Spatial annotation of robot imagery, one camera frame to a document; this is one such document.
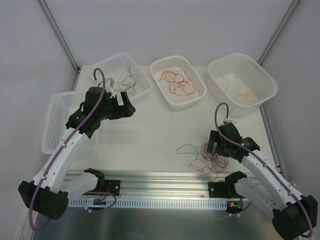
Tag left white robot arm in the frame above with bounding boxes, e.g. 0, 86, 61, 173
18, 87, 136, 220

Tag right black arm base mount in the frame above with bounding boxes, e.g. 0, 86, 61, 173
208, 181, 241, 199

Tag orange cables in oval basket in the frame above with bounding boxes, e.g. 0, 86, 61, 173
157, 69, 197, 97

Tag red black cable bundle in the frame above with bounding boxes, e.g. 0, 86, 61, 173
176, 141, 230, 179

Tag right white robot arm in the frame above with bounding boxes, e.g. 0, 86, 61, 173
207, 122, 318, 240

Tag oval white perforated basket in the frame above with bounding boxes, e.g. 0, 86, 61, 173
149, 55, 207, 110

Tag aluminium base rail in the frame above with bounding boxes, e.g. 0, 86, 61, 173
63, 169, 276, 201

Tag large white perforated basket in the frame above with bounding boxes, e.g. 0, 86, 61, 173
41, 91, 85, 155

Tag long black cable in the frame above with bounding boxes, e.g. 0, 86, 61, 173
116, 66, 140, 97

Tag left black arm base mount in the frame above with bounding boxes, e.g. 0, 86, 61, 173
84, 179, 121, 196

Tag translucent white perforated basket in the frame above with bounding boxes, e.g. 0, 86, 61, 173
91, 52, 152, 102

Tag aluminium frame post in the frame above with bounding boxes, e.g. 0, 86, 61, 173
257, 0, 302, 65
37, 0, 81, 75

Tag aluminium frame post right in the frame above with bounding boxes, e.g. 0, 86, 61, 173
257, 0, 302, 65

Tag white slotted cable duct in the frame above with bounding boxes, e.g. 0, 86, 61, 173
68, 196, 227, 211

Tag yellow cables in bin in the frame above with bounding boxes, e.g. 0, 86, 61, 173
214, 71, 262, 101

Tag solid white plastic bin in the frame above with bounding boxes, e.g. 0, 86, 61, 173
207, 53, 278, 118

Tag aluminium frame post left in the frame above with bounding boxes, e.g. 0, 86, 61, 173
37, 0, 81, 75

